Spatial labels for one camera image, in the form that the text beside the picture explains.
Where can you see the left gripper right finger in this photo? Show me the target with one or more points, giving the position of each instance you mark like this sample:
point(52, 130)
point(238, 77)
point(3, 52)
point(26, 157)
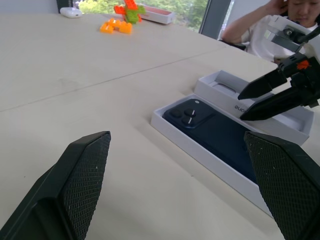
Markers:
point(290, 185)

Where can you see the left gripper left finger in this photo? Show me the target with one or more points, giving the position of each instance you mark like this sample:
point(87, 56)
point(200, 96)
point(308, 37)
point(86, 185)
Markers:
point(62, 190)

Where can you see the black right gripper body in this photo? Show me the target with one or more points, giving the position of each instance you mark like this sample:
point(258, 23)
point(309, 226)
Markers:
point(311, 82)

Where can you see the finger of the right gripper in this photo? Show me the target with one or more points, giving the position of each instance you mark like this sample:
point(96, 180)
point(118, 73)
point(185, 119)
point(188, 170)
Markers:
point(262, 83)
point(275, 103)

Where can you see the dark blue smartphone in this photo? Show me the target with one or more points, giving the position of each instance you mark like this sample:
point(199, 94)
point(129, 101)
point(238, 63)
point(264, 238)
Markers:
point(220, 135)

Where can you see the white phone box base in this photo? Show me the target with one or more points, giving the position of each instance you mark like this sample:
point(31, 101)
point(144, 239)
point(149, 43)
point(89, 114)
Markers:
point(200, 160)

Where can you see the white phone box lid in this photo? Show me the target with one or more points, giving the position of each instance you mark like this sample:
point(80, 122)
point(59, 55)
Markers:
point(220, 98)

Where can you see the orange printed phone box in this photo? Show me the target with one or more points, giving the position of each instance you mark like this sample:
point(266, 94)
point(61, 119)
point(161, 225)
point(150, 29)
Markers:
point(157, 15)

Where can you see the person in white shirt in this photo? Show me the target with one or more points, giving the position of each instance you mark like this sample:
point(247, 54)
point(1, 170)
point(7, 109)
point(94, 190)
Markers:
point(255, 32)

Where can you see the green toy brick piece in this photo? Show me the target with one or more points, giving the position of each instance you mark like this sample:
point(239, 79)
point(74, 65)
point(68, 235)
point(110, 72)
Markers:
point(135, 15)

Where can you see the orange and green toy blocks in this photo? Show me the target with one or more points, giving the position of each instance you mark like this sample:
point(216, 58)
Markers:
point(125, 8)

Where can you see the yellow toy brick block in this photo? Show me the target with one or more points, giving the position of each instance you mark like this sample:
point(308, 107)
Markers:
point(116, 27)

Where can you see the white earbuds case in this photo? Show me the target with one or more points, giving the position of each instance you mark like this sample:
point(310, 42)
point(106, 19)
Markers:
point(71, 12)

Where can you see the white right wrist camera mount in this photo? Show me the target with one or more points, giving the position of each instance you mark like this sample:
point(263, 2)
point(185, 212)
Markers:
point(282, 23)

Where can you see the grey window frame post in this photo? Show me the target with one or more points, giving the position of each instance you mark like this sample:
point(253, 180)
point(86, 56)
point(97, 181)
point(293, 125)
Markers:
point(215, 17)

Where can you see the black window frame post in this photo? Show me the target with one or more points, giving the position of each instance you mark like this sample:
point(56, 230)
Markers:
point(64, 5)

